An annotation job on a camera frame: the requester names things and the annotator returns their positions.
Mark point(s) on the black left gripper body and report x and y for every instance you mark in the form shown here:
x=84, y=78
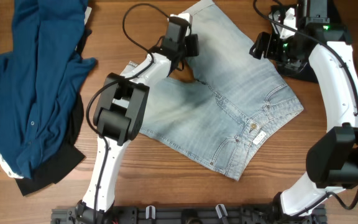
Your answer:
x=191, y=43

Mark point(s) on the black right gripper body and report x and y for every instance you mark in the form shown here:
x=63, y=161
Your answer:
x=260, y=45

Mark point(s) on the light blue denim shorts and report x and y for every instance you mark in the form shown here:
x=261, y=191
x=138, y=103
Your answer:
x=233, y=105

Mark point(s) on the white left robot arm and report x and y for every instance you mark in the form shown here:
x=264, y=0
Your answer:
x=119, y=113

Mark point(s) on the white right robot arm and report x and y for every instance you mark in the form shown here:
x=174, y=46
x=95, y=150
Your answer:
x=332, y=162

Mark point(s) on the folded black shorts white stripes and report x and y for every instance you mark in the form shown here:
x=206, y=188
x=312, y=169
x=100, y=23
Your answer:
x=302, y=24

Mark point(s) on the dark blue shirt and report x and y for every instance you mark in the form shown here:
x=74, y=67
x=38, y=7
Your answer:
x=40, y=79

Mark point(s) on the black garment under pile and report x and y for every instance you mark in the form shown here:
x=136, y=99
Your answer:
x=63, y=161

